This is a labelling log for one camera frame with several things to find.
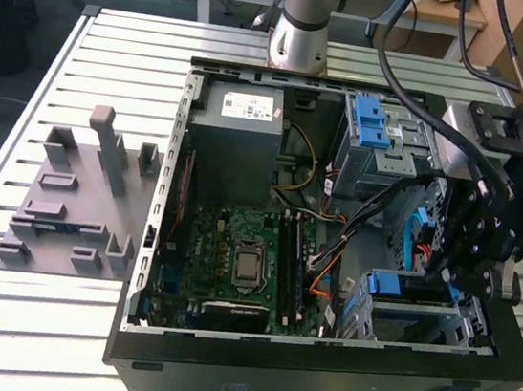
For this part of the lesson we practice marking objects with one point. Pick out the hard disk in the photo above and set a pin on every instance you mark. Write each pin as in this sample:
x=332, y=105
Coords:
x=387, y=284

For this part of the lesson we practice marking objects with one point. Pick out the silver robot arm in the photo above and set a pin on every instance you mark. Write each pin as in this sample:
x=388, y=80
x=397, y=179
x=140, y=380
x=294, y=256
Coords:
x=309, y=14

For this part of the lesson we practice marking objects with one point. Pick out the small metal disk bay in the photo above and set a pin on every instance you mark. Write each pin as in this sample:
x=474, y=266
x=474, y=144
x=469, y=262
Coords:
x=415, y=312

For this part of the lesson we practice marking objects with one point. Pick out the large metal drive cage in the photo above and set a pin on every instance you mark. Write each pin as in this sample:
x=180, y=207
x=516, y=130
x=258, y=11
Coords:
x=389, y=174

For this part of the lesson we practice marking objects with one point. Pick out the blue plastic drive carrier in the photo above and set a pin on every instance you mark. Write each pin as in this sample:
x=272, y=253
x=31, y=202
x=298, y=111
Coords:
x=368, y=118

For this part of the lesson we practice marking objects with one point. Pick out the black RAM slot bank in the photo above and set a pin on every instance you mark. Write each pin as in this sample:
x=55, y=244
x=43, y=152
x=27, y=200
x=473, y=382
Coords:
x=283, y=266

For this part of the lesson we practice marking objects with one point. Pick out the black PC case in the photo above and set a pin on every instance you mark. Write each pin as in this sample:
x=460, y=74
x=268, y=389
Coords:
x=313, y=385

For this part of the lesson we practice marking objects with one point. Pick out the CPU socket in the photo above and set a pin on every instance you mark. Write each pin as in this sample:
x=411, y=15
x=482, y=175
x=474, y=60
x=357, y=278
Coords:
x=250, y=246

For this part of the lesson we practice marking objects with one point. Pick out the silver CPU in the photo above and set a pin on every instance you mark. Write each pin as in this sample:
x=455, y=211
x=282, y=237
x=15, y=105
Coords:
x=248, y=267

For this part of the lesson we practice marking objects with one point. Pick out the grey power supply unit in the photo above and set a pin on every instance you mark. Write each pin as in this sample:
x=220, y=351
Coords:
x=232, y=163

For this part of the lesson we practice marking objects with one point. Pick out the black graphics card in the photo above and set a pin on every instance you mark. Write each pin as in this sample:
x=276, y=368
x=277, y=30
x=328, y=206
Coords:
x=231, y=317

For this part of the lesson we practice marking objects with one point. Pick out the green motherboard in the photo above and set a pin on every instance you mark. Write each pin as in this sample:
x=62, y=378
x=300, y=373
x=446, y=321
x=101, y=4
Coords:
x=215, y=257

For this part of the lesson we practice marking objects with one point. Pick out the grey parts rack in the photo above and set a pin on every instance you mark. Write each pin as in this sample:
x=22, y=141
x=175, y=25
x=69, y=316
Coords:
x=73, y=199

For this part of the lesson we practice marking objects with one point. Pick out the dark RAM stick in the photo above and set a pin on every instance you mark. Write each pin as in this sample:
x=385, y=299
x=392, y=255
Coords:
x=55, y=227

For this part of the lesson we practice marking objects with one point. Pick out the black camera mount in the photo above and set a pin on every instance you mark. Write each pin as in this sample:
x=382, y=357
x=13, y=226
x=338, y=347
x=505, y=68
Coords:
x=488, y=119

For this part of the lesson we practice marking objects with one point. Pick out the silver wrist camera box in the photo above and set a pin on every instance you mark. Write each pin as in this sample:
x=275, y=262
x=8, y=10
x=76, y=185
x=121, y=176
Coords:
x=457, y=134

